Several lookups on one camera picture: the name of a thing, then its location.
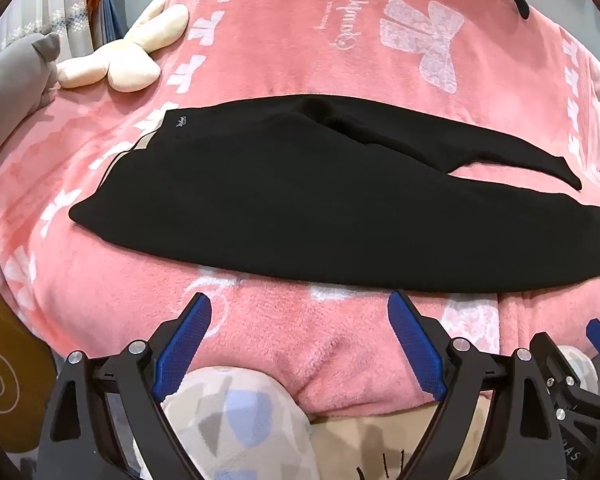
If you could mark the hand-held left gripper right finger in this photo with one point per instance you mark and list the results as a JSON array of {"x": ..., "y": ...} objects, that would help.
[{"x": 415, "y": 345}]

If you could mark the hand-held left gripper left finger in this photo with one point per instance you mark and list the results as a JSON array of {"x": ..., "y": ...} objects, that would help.
[{"x": 185, "y": 345}]

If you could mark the black pants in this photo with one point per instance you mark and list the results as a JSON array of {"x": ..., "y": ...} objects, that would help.
[{"x": 280, "y": 200}]

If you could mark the beige cloth with drawn lines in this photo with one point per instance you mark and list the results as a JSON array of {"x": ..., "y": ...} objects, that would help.
[{"x": 360, "y": 440}]

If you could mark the brown round wooden disc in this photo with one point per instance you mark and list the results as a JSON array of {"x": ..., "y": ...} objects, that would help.
[{"x": 5, "y": 340}]

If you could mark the cream bow-shaped plush toy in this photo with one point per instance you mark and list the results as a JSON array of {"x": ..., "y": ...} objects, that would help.
[{"x": 130, "y": 65}]

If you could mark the pink printed blanket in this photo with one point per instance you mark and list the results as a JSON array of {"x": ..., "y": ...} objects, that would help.
[{"x": 305, "y": 50}]

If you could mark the grey plush pillow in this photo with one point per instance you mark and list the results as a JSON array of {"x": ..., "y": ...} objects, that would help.
[{"x": 10, "y": 80}]

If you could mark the white and blue curtain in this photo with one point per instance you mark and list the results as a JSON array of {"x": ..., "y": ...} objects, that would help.
[{"x": 55, "y": 5}]

